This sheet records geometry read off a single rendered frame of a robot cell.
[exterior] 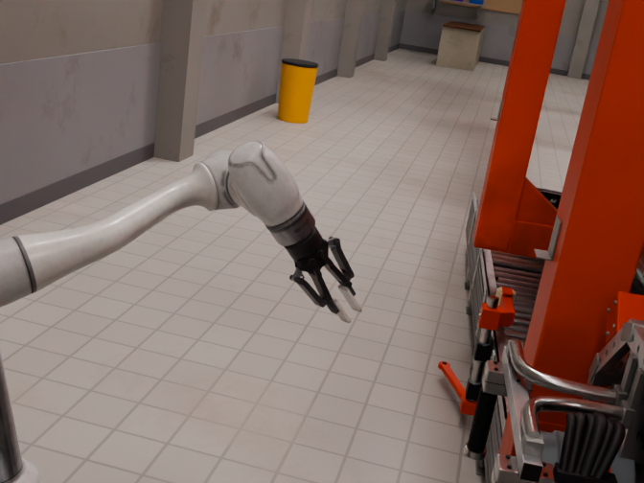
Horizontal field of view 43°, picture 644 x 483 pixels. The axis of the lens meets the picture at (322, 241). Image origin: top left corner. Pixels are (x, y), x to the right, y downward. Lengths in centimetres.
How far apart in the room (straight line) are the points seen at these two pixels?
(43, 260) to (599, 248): 110
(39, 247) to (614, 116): 112
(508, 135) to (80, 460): 218
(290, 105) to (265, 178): 729
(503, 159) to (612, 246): 194
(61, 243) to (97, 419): 173
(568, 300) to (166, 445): 163
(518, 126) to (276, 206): 226
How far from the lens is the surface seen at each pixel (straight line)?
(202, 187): 165
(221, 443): 300
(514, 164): 372
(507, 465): 135
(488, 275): 389
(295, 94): 878
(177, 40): 650
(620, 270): 184
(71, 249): 143
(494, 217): 377
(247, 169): 152
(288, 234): 159
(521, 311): 389
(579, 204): 178
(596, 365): 174
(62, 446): 296
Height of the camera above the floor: 164
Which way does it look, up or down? 19 degrees down
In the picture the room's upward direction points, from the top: 9 degrees clockwise
